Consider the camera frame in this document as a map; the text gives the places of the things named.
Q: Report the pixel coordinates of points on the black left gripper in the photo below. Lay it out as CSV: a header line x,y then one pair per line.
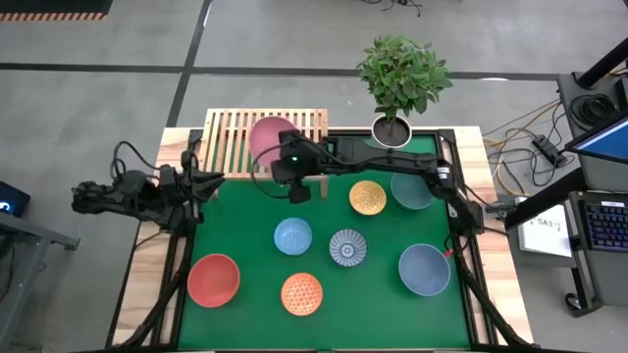
x,y
184,188

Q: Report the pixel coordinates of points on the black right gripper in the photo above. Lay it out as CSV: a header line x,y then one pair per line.
x,y
299,159

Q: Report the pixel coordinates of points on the plain pink bowl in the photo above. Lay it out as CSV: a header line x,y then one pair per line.
x,y
262,139

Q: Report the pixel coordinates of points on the light blue bowl navy exterior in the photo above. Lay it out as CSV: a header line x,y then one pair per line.
x,y
293,236

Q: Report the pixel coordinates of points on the yellow honeycomb patterned bowl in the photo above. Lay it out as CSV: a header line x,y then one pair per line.
x,y
367,197

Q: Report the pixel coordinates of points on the plain coral red bowl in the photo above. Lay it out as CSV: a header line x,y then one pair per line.
x,y
213,280

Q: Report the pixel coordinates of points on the orange bowl teal star exterior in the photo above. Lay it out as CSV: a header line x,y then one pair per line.
x,y
301,294

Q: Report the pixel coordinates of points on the plain teal green bowl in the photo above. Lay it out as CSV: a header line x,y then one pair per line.
x,y
409,196

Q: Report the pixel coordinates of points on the plain grey-blue bowl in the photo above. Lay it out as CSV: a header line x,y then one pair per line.
x,y
424,269

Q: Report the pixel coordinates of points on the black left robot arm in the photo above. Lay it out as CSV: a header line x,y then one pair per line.
x,y
132,196

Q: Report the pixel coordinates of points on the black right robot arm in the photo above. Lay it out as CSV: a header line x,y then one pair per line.
x,y
392,159

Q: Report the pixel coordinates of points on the wooden slatted shelf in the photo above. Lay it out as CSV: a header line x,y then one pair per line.
x,y
230,142

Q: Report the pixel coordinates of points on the green plant in white pot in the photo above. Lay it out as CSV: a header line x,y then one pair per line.
x,y
402,78

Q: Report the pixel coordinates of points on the green table mat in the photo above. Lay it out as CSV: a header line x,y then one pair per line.
x,y
353,318

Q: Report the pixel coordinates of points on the grey metal desk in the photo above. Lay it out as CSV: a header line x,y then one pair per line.
x,y
29,230

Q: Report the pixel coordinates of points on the black device with light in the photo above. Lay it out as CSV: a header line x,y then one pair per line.
x,y
10,201

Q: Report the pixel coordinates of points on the hazard striped black mat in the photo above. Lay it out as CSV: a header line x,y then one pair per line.
x,y
49,6

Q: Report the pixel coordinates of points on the black diagonal bar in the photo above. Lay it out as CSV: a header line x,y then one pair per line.
x,y
544,201

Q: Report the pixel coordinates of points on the black power strip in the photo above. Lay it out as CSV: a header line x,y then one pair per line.
x,y
549,149

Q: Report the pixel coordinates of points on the white paper sheet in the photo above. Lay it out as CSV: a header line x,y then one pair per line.
x,y
544,235

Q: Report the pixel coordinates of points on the monitor with blue screen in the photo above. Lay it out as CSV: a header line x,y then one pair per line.
x,y
606,142

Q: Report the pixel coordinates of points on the backlit black keyboard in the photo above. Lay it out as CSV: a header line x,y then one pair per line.
x,y
606,225

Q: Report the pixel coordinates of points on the black pole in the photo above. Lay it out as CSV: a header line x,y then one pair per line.
x,y
606,64

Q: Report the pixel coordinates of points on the grey equipment cart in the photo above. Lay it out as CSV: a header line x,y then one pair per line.
x,y
608,279

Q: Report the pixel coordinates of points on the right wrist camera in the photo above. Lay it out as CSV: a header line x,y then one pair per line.
x,y
299,193

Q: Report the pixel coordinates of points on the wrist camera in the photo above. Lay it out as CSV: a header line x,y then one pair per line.
x,y
299,193
192,214

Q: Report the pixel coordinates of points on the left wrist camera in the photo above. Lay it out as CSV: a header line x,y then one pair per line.
x,y
192,214

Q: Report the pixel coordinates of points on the black metal table frame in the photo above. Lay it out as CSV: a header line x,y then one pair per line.
x,y
446,137

